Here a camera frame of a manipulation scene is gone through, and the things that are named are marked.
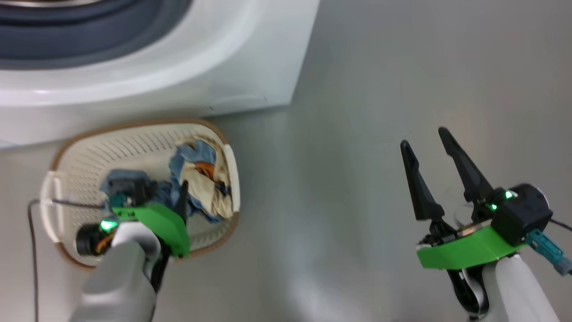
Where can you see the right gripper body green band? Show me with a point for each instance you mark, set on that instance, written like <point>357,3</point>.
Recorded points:
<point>464,250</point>

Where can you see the cream laundry basket brown rim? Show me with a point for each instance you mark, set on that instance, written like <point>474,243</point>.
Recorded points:
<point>103,152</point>

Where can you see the teal right camera connector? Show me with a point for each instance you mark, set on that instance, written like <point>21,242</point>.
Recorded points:
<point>547,250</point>

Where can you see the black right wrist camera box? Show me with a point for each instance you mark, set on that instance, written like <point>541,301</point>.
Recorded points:
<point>523,214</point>

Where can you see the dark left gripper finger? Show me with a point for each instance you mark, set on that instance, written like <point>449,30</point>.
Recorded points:
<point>182,201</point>

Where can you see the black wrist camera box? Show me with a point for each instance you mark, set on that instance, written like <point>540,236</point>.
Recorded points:
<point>523,214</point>
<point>129,185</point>

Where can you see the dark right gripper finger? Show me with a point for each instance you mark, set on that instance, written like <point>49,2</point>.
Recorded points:
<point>471,179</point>
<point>422,192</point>

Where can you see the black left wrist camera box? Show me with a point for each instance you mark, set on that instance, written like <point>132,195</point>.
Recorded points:
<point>129,185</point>

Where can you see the white front-load washing machine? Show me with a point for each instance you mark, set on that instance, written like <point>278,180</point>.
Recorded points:
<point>223,53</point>

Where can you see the teal camera connector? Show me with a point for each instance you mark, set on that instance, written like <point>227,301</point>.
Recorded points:
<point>547,250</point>
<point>119,200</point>

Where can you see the blue and cream garment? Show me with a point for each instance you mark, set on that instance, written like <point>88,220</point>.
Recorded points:
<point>201,188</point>

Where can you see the teal left camera connector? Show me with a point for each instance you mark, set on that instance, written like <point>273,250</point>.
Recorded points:
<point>119,200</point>

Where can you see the grey rubber door seal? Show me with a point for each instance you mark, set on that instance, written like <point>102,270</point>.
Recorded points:
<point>89,40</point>

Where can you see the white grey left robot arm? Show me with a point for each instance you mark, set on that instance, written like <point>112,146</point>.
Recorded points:
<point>116,281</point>

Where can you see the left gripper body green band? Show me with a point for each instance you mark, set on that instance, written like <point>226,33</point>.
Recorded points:
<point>161,223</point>

